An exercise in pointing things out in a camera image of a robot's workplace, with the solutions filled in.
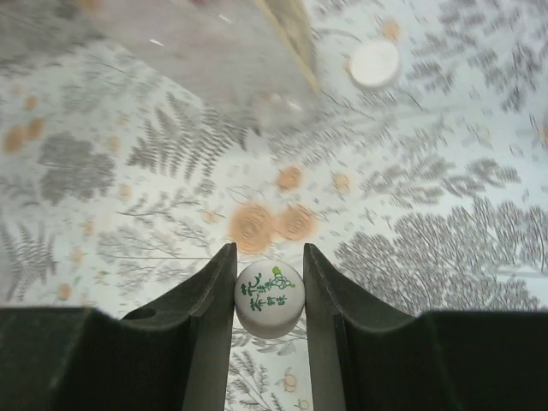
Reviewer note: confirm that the white orange-bottle cap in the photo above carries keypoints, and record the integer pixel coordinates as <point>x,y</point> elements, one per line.
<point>269,298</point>

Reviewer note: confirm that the white bottle cap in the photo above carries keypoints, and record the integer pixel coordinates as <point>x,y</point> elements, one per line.
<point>375,64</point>

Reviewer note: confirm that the clear plastic bottle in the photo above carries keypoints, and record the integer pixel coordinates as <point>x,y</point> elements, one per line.
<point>253,61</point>

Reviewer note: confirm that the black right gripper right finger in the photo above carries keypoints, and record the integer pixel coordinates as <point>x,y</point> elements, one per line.
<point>366,355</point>

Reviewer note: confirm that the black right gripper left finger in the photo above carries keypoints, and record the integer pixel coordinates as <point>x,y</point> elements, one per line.
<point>170,354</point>

